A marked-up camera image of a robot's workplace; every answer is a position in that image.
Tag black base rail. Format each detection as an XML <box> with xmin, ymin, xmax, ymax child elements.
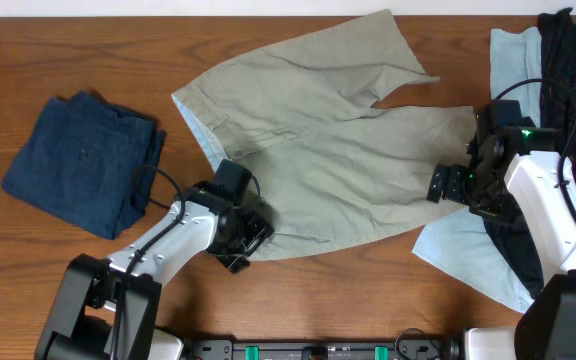
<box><xmin>180</xmin><ymin>328</ymin><xmax>465</xmax><ymax>360</ymax></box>

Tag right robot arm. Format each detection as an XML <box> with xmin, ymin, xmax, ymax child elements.
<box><xmin>395</xmin><ymin>99</ymin><xmax>576</xmax><ymax>359</ymax></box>

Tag folded navy blue shorts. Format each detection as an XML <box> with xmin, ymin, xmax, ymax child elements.
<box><xmin>2</xmin><ymin>92</ymin><xmax>166</xmax><ymax>240</ymax></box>

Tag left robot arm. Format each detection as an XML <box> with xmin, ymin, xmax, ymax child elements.
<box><xmin>34</xmin><ymin>160</ymin><xmax>274</xmax><ymax>360</ymax></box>

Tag khaki shorts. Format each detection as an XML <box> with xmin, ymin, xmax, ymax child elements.
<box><xmin>172</xmin><ymin>10</ymin><xmax>476</xmax><ymax>261</ymax></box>

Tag black patterned garment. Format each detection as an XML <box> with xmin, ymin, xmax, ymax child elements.
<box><xmin>482</xmin><ymin>8</ymin><xmax>576</xmax><ymax>316</ymax></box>

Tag light blue garment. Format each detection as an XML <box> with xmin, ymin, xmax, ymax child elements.
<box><xmin>412</xmin><ymin>27</ymin><xmax>542</xmax><ymax>313</ymax></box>

